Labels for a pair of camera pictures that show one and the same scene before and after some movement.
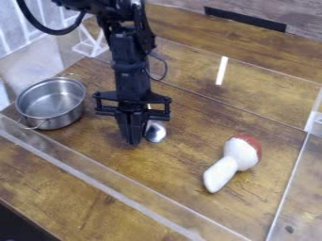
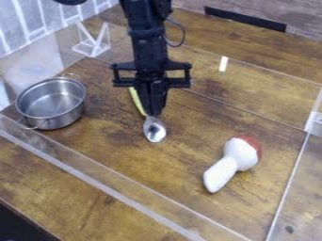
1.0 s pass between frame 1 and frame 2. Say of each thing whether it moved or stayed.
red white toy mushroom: stayed
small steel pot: stayed
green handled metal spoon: stayed
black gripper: moved
